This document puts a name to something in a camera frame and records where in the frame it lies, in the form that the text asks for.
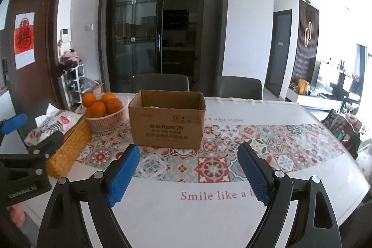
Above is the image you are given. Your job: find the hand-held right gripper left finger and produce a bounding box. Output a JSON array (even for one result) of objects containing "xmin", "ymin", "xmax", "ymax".
[{"xmin": 37, "ymin": 143, "xmax": 142, "ymax": 248}]

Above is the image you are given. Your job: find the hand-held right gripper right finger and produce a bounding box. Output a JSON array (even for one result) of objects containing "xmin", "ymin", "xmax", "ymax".
[{"xmin": 237, "ymin": 142, "xmax": 343, "ymax": 248}]

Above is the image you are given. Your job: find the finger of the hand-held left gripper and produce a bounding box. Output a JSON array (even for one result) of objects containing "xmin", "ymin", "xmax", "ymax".
[
  {"xmin": 0, "ymin": 113, "xmax": 28, "ymax": 150},
  {"xmin": 0, "ymin": 131, "xmax": 64, "ymax": 164}
]

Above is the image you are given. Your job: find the cardboard box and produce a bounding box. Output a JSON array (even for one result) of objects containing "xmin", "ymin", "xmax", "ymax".
[{"xmin": 128, "ymin": 89, "xmax": 207, "ymax": 150}]

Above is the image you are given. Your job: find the person's left hand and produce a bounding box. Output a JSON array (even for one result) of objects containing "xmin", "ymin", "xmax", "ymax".
[{"xmin": 9, "ymin": 204, "xmax": 27, "ymax": 226}]

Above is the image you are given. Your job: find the yellow woven tissue box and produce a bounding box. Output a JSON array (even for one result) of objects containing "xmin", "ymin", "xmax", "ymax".
[{"xmin": 46, "ymin": 117, "xmax": 93, "ymax": 179}]

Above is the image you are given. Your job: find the patterned tissue pack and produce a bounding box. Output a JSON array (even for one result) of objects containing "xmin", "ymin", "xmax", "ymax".
[{"xmin": 24, "ymin": 110, "xmax": 85, "ymax": 147}]

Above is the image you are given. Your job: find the white tissue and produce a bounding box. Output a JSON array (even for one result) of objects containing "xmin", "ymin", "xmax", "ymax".
[{"xmin": 35, "ymin": 103, "xmax": 60, "ymax": 128}]

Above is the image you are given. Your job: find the white plastic basket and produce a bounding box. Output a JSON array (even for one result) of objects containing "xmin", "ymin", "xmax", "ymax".
[{"xmin": 84, "ymin": 97, "xmax": 130, "ymax": 132}]

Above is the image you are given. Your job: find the patterned tablecloth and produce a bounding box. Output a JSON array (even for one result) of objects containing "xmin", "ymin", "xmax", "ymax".
[{"xmin": 27, "ymin": 93, "xmax": 365, "ymax": 248}]

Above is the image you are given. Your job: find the white shoe rack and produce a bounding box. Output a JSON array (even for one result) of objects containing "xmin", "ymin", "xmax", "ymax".
[{"xmin": 61, "ymin": 65, "xmax": 85, "ymax": 112}]

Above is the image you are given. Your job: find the grey bag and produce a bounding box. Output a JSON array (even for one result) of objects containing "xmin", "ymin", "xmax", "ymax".
[{"xmin": 78, "ymin": 76, "xmax": 101, "ymax": 92}]

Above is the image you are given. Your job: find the pile of plush toys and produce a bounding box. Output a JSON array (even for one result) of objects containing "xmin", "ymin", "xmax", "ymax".
[{"xmin": 58, "ymin": 49, "xmax": 82, "ymax": 76}]

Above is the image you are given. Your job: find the red and white door poster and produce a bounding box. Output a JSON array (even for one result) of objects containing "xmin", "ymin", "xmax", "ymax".
[{"xmin": 14, "ymin": 12, "xmax": 35, "ymax": 70}]

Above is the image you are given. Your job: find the grey dining chair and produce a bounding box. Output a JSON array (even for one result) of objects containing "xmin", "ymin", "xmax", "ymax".
[
  {"xmin": 131, "ymin": 74, "xmax": 190, "ymax": 92},
  {"xmin": 214, "ymin": 76, "xmax": 263, "ymax": 100}
]

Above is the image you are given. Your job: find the brown wooden door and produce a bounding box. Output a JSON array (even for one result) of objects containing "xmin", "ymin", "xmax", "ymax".
[{"xmin": 0, "ymin": 0, "xmax": 69, "ymax": 121}]

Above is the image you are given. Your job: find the white low cabinet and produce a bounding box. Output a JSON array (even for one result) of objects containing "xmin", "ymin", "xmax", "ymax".
[{"xmin": 286, "ymin": 85, "xmax": 343, "ymax": 112}]

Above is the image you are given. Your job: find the chair with patterned cushion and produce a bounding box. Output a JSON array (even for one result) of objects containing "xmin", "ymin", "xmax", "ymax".
[{"xmin": 321, "ymin": 109, "xmax": 362, "ymax": 160}]

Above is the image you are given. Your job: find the orange bag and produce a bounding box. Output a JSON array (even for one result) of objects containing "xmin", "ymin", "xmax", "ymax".
[{"xmin": 298, "ymin": 79, "xmax": 310, "ymax": 95}]

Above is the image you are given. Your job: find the white fluffy cloth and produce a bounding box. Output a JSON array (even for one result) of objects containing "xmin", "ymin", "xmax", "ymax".
[{"xmin": 356, "ymin": 149, "xmax": 372, "ymax": 179}]

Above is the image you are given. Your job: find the dark interior door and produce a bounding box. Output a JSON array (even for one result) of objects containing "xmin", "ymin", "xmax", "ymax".
[{"xmin": 263, "ymin": 10, "xmax": 292, "ymax": 99}]

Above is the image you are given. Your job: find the dark glass sliding door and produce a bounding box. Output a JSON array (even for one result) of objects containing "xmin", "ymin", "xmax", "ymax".
[{"xmin": 99, "ymin": 0, "xmax": 229, "ymax": 93}]

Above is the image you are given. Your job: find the dark slatted wall panel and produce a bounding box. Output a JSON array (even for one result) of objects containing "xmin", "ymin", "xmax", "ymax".
[{"xmin": 291, "ymin": 0, "xmax": 320, "ymax": 92}]

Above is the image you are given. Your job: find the gold wall ornament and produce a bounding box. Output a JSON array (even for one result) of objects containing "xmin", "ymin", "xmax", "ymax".
[{"xmin": 304, "ymin": 22, "xmax": 312, "ymax": 47}]

